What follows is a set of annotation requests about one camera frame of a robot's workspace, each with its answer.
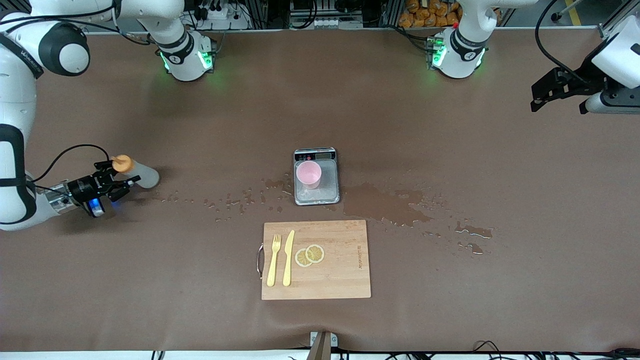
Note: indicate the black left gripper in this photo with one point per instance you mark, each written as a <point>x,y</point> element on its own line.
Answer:
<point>586,74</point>

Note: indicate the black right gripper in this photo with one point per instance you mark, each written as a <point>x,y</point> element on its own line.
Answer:
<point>81,188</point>

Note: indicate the clear squeeze bottle orange cap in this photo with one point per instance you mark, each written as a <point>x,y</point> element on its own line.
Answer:
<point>145,176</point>

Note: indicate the pink plastic cup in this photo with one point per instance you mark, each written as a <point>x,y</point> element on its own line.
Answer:
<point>307,172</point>

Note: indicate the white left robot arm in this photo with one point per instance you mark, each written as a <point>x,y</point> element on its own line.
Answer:
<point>460,50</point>

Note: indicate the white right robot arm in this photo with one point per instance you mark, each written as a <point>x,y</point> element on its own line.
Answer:
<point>15,100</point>

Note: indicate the orange snack packages pile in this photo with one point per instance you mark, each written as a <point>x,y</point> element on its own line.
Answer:
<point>420,15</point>

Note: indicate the yellow plastic fork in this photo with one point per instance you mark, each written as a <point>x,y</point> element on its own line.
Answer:
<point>273,267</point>

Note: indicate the yellow plastic knife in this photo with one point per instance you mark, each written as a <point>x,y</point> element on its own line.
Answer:
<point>289,250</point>

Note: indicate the white power strip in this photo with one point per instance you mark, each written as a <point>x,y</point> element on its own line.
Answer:
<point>222,22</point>
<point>337,22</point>

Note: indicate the water puddle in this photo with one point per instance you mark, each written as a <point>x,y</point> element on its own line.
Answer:
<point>385,205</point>

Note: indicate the whole lemon slice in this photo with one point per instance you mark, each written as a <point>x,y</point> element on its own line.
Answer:
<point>315,253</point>

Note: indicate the silver digital kitchen scale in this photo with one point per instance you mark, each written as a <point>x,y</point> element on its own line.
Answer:
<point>327,192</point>

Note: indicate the wooden cutting board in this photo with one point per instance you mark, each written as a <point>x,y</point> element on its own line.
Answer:
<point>340,280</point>

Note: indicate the aluminium frame rail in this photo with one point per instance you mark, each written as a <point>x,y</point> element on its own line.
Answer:
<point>607,30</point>

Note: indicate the grey metal mount bracket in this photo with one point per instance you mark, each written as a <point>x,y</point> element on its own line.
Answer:
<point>322,345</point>

